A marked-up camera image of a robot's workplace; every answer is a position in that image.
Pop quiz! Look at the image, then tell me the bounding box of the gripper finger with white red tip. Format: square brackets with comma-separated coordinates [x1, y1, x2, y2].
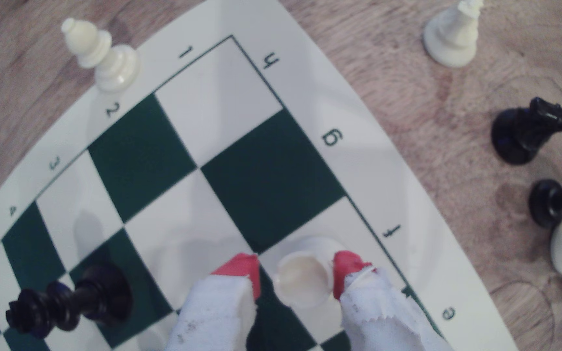
[164, 253, 262, 351]
[332, 251, 453, 351]

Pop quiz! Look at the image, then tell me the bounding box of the white rook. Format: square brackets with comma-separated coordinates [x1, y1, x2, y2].
[272, 236, 350, 309]

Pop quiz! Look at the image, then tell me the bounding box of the green white chess mat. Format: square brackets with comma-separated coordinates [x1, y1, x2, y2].
[0, 0, 521, 351]

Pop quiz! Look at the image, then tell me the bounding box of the black king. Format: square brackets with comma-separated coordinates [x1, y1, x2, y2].
[5, 266, 133, 340]

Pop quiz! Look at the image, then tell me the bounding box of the black pawn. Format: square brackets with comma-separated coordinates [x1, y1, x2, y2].
[528, 179, 562, 229]

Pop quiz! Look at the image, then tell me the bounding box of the black knight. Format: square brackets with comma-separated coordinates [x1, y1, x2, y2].
[491, 97, 562, 165]

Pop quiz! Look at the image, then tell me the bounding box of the white bishop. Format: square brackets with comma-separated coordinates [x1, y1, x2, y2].
[60, 18, 141, 93]

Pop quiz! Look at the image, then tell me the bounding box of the white king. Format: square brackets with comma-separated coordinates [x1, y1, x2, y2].
[422, 0, 485, 68]

